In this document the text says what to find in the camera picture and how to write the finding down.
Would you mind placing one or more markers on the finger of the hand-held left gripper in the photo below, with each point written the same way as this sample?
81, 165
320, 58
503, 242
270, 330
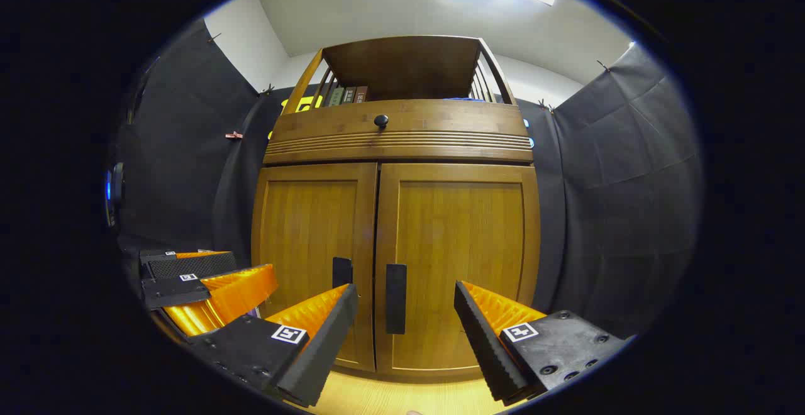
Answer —
170, 292
188, 266

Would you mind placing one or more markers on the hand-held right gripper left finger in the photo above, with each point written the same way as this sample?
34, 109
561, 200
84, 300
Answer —
327, 346

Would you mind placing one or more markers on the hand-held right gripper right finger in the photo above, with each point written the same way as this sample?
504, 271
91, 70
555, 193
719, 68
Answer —
484, 346

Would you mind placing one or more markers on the wooden cabinet door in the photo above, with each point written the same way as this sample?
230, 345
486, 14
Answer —
459, 232
308, 232

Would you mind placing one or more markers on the wooden double-door shoe cabinet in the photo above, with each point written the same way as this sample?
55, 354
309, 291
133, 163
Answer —
402, 63

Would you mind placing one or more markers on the black backdrop cloth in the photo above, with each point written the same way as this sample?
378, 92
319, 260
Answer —
182, 151

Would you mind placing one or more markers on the green book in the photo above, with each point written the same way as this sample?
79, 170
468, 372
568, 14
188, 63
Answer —
336, 96

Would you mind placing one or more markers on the wooden drawer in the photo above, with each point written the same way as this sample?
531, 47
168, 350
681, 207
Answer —
440, 119

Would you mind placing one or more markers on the black round drawer knob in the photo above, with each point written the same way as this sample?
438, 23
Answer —
381, 121

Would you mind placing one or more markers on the dark brown book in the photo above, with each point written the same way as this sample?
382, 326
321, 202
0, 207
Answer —
349, 95

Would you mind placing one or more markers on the reddish brown book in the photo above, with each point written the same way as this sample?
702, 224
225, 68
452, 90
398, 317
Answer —
361, 94

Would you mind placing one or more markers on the blue flat item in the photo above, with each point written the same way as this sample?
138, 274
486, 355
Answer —
462, 99

